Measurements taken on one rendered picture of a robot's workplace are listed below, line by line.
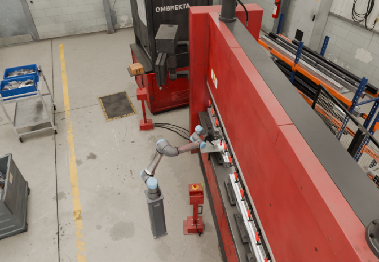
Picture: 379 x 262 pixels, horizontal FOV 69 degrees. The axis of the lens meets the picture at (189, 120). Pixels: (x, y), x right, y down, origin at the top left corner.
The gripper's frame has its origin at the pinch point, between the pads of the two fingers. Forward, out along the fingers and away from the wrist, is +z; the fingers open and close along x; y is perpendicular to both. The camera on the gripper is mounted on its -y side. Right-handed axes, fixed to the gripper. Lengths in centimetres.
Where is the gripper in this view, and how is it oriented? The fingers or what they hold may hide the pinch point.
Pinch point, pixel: (214, 143)
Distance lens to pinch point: 328.0
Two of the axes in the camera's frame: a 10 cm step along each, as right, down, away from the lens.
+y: 7.6, -5.7, -3.2
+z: 6.4, 5.3, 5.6
